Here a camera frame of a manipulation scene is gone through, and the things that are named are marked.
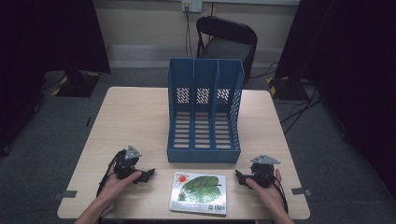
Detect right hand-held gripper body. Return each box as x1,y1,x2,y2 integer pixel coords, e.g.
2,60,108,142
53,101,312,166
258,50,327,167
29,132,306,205
249,154,281,189

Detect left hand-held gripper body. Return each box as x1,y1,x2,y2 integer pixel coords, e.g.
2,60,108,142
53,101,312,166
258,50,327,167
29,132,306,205
113,145,143,181

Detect green leaf picture book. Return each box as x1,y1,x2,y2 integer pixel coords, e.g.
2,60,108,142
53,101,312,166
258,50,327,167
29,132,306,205
168,171,228,217

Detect blue three-slot file rack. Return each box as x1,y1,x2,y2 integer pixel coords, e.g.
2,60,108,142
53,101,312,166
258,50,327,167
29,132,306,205
166,57,246,164

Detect person's right hand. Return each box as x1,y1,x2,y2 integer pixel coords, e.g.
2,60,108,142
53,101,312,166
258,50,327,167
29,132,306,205
245,168,284,213

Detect person's left hand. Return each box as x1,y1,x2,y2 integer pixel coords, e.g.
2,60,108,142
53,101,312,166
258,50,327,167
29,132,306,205
105,165,143,202

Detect grey tape strip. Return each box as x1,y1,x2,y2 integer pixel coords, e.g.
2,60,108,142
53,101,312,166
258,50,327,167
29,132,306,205
290,187,313,197
52,189,78,201

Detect black stand base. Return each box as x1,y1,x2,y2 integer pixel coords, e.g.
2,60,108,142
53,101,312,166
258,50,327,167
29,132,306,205
266,76,310,102
55,69,101,98

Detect black folding chair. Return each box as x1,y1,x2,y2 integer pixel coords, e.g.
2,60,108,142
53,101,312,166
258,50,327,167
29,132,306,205
195,15,259,84

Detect dark curtain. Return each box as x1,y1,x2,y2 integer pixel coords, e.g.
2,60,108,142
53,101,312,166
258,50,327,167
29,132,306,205
275,0,396,200
0,0,112,157

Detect left hand-held gripper black cable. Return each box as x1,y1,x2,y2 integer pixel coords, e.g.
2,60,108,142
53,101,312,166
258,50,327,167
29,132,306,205
95,149,126,198

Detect hand-held gripper black cable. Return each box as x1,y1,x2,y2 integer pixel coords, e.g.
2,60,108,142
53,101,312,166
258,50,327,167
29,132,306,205
95,149,126,198
263,172,290,215

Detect right hand-held gripper black cable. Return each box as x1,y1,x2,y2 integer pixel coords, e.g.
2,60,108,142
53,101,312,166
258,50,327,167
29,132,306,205
263,172,290,215

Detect black floor cables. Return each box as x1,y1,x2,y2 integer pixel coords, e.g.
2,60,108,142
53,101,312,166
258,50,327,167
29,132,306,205
279,84,323,135

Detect black power cable on wall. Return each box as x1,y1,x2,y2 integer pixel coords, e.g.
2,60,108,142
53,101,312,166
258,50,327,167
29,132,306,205
184,7,194,60

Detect white wall socket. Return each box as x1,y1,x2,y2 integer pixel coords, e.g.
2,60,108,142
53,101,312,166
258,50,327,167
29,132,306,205
181,0,204,14

